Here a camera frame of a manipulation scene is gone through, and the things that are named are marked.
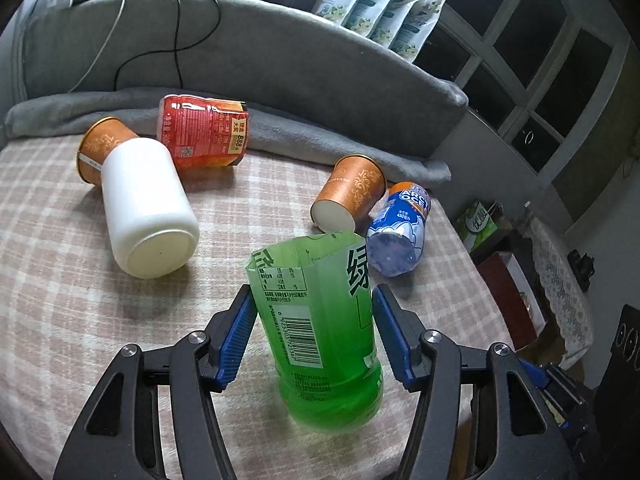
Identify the white plastic cup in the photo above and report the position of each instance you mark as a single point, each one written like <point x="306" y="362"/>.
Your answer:
<point x="152" y="228"/>

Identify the white lace cloth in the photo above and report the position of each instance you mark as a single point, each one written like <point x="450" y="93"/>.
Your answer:
<point x="567" y="301"/>

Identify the red cardboard box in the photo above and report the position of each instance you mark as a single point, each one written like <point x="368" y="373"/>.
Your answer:
<point x="514" y="297"/>

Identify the plaid beige tablecloth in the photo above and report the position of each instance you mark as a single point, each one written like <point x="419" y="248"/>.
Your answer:
<point x="67" y="308"/>

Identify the orange paper cup left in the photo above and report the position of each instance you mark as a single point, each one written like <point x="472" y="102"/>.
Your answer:
<point x="96" y="144"/>

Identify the orange paper cup right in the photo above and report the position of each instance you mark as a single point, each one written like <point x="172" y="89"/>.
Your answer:
<point x="354" y="186"/>

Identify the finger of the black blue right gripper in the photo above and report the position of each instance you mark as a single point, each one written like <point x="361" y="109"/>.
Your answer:
<point x="570" y="403"/>

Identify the green paper shopping bag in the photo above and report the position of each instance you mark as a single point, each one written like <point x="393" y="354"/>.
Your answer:
<point x="477" y="223"/>

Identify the grey blanket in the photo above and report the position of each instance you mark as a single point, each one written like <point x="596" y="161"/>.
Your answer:
<point x="315" y="91"/>

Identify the blue bottle cup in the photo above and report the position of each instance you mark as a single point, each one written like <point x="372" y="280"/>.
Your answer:
<point x="396" y="236"/>

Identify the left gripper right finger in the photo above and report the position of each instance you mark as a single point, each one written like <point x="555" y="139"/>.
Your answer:
<point x="514" y="434"/>

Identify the orange paper cup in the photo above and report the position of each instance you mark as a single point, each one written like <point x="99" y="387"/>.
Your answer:
<point x="354" y="186"/>
<point x="96" y="144"/>

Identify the green tea bottle cup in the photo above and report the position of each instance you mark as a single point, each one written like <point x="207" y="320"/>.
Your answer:
<point x="312" y="294"/>

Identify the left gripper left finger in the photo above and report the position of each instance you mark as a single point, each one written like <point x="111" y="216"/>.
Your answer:
<point x="117" y="434"/>

